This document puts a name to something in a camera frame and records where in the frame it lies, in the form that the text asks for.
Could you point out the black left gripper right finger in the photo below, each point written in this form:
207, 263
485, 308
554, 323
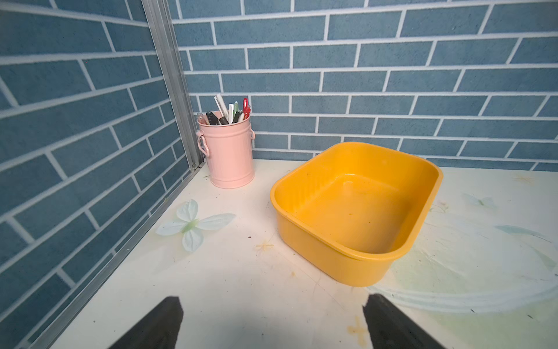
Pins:
391, 328

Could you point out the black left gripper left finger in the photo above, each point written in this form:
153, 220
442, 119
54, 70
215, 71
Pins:
157, 329

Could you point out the yellow plastic storage box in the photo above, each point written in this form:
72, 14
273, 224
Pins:
355, 208

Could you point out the pink metal pen holder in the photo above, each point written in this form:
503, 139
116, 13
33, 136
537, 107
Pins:
228, 153

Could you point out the black marker in holder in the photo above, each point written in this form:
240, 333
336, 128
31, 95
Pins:
212, 119

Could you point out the red pen in holder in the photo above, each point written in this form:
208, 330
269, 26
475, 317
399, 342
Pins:
246, 110

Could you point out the aluminium corner post left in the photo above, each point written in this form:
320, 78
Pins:
164, 39

